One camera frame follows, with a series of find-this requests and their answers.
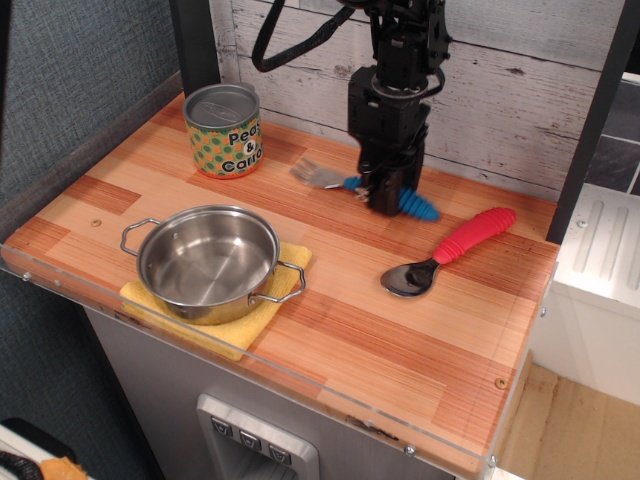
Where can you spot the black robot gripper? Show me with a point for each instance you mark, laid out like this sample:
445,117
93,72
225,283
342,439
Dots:
390,128

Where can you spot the blue handled metal fork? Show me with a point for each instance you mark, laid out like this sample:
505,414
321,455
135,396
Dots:
320,176

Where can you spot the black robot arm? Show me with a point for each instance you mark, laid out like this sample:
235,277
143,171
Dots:
410,42

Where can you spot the peas and carrots can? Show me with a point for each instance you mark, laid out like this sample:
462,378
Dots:
224,130

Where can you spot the stainless steel pot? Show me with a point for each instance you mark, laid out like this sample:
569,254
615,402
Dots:
213,260

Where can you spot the yellow cloth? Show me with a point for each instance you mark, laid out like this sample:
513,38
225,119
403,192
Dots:
227,339

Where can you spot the clear acrylic edge guard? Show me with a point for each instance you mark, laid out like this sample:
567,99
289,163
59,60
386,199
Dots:
435,371

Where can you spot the white toy sink unit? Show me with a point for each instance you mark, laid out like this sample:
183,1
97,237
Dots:
588,326

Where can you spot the grey toy fridge cabinet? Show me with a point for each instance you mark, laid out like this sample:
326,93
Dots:
162,381

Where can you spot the silver dispenser panel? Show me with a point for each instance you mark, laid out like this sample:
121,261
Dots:
242,446

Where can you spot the orange object bottom left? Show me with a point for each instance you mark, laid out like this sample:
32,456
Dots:
62,469

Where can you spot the red handled metal spoon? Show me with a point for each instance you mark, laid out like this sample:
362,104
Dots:
415,279

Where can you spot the black right vertical post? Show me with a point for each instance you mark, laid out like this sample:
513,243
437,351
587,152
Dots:
611,75

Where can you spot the black vertical post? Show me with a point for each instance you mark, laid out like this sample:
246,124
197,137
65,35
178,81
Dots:
195,44
611,75

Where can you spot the black left vertical post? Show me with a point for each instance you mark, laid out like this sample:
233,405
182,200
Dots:
195,44

